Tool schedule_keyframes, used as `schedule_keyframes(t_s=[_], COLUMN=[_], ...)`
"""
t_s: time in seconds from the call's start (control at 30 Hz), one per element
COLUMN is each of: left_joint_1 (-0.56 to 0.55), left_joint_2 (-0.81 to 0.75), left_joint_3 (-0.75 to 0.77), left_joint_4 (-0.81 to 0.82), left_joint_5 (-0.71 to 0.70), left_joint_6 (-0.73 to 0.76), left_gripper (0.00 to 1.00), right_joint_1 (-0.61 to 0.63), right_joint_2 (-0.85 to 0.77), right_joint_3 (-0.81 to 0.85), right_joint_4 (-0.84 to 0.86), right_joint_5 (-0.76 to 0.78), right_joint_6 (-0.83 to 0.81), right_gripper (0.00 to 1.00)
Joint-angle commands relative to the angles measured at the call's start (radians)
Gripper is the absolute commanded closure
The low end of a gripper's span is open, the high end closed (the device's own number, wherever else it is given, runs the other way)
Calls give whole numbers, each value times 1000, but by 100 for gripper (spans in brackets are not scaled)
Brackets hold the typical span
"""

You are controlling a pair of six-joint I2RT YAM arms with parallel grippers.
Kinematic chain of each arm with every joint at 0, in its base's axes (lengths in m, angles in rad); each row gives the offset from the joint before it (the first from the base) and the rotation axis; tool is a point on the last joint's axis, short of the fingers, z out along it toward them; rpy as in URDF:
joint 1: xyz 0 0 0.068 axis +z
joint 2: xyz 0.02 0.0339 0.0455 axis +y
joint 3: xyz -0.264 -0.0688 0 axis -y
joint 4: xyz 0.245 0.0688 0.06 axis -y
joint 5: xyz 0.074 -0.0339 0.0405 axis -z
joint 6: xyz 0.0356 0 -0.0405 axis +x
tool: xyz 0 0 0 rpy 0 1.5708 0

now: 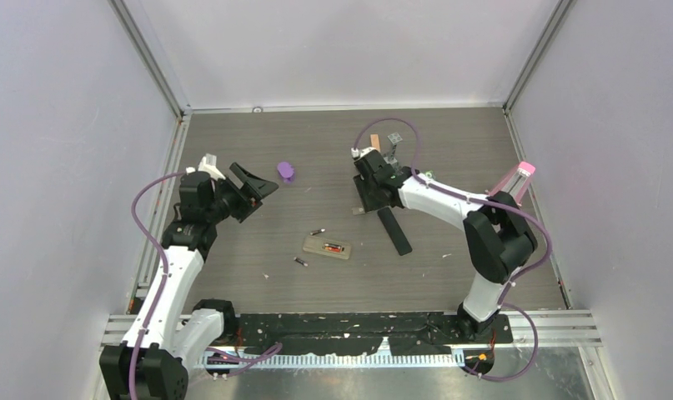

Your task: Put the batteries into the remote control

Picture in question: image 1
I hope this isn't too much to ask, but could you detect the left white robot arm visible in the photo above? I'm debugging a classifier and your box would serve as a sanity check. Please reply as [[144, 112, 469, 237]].
[[99, 154, 279, 399]]

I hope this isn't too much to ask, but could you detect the orange wooden block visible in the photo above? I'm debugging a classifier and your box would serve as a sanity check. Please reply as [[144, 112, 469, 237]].
[[369, 134, 380, 151]]

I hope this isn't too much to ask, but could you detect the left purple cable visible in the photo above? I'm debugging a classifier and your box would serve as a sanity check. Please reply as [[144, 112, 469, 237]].
[[127, 171, 188, 400]]

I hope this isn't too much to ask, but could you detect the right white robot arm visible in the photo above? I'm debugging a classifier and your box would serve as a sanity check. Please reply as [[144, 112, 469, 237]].
[[351, 147, 538, 343]]

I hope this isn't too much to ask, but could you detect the purple cable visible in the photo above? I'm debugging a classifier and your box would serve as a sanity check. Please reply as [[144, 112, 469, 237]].
[[351, 117, 554, 385], [127, 171, 188, 400]]

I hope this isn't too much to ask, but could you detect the grey lego tower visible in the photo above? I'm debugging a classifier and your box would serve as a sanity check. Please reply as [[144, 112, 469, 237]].
[[384, 132, 403, 164]]

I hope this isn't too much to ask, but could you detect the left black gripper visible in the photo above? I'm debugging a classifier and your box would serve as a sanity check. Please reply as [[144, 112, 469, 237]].
[[206, 164, 277, 224]]

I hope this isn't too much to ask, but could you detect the pink metronome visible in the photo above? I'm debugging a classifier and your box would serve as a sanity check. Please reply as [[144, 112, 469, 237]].
[[487, 162, 536, 203]]

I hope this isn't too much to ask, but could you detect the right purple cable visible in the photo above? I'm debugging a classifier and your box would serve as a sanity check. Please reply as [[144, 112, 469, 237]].
[[351, 117, 554, 385]]

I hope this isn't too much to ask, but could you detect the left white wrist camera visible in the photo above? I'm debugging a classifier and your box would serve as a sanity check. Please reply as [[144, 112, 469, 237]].
[[185, 153, 226, 181]]

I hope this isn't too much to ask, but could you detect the purple plastic toy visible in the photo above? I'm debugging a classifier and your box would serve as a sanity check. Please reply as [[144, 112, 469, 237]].
[[277, 161, 296, 183]]

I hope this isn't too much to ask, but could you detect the black remote control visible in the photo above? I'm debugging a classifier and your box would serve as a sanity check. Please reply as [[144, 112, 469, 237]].
[[377, 207, 413, 256]]

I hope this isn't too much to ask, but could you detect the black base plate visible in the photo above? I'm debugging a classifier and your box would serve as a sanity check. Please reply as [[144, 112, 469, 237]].
[[234, 312, 513, 356]]

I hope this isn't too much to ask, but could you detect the beige remote control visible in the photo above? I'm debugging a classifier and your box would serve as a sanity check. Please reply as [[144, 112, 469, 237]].
[[302, 236, 353, 260]]

